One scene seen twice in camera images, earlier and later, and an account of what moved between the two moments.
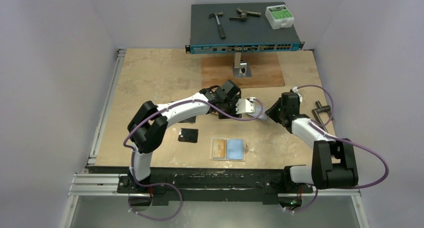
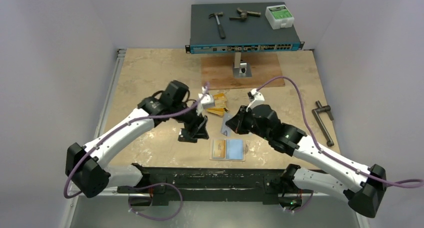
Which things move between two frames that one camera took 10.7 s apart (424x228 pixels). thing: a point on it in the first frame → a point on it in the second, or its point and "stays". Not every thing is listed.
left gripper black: (233, 111) → (194, 124)
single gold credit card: (219, 148) stays
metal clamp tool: (244, 13) stays
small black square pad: (188, 135) stays
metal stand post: (241, 69) stays
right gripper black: (276, 110) → (241, 121)
